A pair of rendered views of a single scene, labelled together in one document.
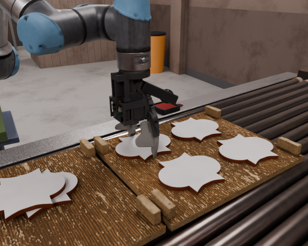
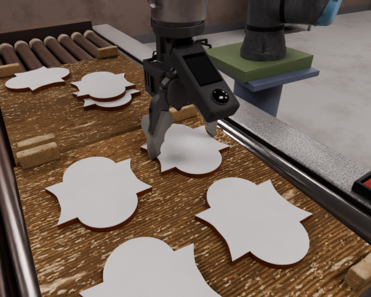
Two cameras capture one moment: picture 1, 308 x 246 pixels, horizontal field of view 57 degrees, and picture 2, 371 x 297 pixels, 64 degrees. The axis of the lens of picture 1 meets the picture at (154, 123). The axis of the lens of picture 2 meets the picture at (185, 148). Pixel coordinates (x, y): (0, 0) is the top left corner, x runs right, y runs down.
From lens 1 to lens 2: 0.76 m
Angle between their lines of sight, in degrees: 78
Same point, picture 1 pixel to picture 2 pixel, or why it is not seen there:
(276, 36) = not seen: outside the picture
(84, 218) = (60, 118)
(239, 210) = (12, 253)
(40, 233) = (56, 102)
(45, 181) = (110, 89)
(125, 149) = (171, 131)
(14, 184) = (112, 79)
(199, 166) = (102, 198)
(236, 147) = (155, 273)
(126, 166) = (137, 137)
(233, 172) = (81, 252)
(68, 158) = not seen: hidden behind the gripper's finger
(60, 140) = not seen: hidden behind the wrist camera
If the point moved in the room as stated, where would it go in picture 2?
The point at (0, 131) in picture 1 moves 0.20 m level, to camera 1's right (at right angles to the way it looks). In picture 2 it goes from (245, 69) to (255, 101)
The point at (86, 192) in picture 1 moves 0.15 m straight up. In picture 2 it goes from (97, 115) to (82, 40)
